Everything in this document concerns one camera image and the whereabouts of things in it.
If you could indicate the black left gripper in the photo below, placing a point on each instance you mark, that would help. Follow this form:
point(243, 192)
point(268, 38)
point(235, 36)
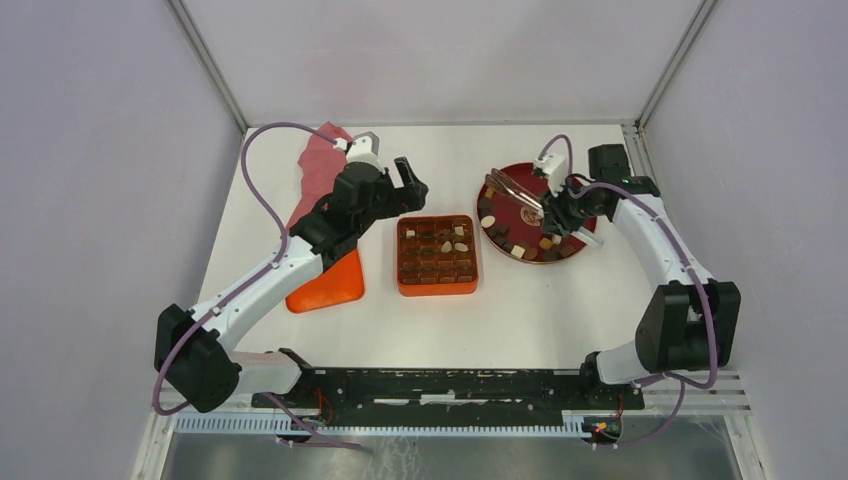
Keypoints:
point(405, 198)

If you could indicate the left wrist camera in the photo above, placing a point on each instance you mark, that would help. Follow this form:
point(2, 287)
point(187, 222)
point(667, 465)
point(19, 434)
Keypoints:
point(363, 148)

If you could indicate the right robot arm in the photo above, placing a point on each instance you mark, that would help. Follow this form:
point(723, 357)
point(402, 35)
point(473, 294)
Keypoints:
point(688, 327)

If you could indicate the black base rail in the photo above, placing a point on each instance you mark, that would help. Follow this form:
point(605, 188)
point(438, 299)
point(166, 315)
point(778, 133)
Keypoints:
point(372, 397)

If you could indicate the pink cloth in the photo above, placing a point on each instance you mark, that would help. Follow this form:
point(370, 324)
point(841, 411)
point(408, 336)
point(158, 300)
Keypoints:
point(319, 163)

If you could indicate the silver white-handled tongs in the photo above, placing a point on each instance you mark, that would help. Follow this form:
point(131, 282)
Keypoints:
point(505, 185)

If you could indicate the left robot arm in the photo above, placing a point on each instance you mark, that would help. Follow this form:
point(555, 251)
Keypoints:
point(195, 348)

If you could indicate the red round plate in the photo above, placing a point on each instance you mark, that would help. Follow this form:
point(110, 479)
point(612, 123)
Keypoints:
point(517, 231)

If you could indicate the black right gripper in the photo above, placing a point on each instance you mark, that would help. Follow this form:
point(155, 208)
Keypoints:
point(553, 218)

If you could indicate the orange chocolate box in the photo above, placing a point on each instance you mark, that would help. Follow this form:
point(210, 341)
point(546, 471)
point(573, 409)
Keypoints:
point(423, 270)

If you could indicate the orange box lid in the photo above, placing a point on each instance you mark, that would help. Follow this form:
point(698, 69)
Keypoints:
point(342, 283)

